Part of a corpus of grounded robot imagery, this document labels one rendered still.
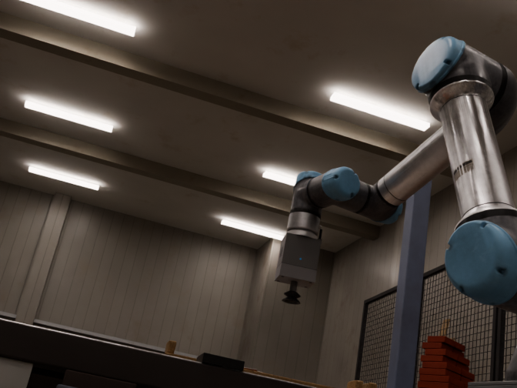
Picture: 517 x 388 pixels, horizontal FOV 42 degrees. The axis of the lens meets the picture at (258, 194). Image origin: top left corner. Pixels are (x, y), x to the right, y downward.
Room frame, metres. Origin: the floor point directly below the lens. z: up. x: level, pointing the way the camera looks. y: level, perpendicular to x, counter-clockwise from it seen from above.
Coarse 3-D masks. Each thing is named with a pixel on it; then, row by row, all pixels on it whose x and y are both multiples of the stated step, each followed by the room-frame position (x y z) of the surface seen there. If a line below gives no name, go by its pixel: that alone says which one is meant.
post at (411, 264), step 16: (416, 192) 3.37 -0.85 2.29; (416, 208) 3.37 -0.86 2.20; (416, 224) 3.38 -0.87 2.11; (416, 240) 3.38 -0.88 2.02; (416, 256) 3.38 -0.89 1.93; (400, 272) 3.44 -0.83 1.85; (416, 272) 3.38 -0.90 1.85; (400, 288) 3.42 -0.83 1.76; (416, 288) 3.38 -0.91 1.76; (400, 304) 3.40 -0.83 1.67; (416, 304) 3.38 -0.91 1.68; (400, 320) 3.38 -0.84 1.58; (416, 320) 3.38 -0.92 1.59; (400, 336) 3.37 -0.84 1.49; (416, 336) 3.39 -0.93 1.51; (400, 352) 3.37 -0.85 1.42; (400, 368) 3.37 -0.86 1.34; (400, 384) 3.37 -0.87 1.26
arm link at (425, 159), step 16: (512, 80) 1.08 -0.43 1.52; (512, 96) 1.09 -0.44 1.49; (496, 112) 1.11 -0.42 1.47; (512, 112) 1.13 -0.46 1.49; (496, 128) 1.16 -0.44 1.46; (432, 144) 1.26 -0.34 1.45; (416, 160) 1.31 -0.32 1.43; (432, 160) 1.28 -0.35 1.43; (448, 160) 1.27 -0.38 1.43; (384, 176) 1.40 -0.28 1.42; (400, 176) 1.35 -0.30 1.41; (416, 176) 1.33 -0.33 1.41; (432, 176) 1.32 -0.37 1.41; (384, 192) 1.40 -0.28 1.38; (400, 192) 1.38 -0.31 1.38; (368, 208) 1.44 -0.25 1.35; (384, 208) 1.43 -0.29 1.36; (400, 208) 1.46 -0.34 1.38
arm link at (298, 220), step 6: (294, 216) 1.48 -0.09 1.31; (300, 216) 1.47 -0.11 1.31; (306, 216) 1.47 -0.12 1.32; (312, 216) 1.47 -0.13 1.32; (288, 222) 1.50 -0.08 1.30; (294, 222) 1.48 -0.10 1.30; (300, 222) 1.47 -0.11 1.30; (306, 222) 1.47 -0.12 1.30; (312, 222) 1.47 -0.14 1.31; (318, 222) 1.49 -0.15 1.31; (288, 228) 1.50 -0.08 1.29; (294, 228) 1.48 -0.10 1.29; (300, 228) 1.47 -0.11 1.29; (306, 228) 1.47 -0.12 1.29; (312, 228) 1.47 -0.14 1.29; (318, 228) 1.49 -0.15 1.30
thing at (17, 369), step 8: (0, 360) 1.17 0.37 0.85; (8, 360) 1.17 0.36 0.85; (16, 360) 1.17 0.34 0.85; (0, 368) 1.17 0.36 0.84; (8, 368) 1.17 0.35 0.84; (16, 368) 1.17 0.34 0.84; (24, 368) 1.18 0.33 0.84; (0, 376) 1.17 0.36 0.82; (8, 376) 1.17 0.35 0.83; (16, 376) 1.17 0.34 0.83; (24, 376) 1.18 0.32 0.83; (0, 384) 1.17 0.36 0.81; (8, 384) 1.17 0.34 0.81; (16, 384) 1.17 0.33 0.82; (24, 384) 1.18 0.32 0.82
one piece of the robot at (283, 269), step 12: (288, 240) 1.47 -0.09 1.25; (300, 240) 1.47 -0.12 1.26; (312, 240) 1.48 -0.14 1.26; (288, 252) 1.47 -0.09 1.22; (300, 252) 1.47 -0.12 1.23; (312, 252) 1.48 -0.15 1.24; (288, 264) 1.47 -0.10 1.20; (300, 264) 1.47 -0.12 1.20; (312, 264) 1.48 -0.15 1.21; (276, 276) 1.51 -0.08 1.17; (288, 276) 1.47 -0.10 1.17; (300, 276) 1.47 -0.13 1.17; (312, 276) 1.48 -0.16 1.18
